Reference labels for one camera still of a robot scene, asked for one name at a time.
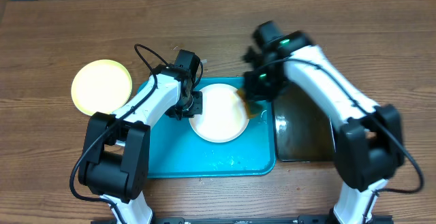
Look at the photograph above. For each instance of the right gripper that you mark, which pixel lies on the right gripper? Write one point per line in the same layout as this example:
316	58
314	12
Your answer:
248	85

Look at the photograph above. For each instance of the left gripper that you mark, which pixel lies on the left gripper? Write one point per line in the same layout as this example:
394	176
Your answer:
197	109

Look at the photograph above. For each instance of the yellow green sponge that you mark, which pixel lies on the yellow green sponge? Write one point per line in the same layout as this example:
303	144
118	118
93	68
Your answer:
252	108

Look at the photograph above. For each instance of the white plate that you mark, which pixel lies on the white plate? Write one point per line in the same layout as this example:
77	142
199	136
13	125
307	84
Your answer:
223	116

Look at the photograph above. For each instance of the yellow green plate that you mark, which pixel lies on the yellow green plate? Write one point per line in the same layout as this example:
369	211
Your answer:
101	86

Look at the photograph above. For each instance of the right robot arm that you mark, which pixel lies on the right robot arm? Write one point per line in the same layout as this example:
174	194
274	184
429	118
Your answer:
367	138

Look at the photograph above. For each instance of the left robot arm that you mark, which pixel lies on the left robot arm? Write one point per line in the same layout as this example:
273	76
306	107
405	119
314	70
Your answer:
114	163

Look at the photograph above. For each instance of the black water tray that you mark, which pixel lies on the black water tray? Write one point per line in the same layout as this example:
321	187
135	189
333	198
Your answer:
302	130

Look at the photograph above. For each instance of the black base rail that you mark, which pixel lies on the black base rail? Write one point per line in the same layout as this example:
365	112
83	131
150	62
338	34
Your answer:
302	219

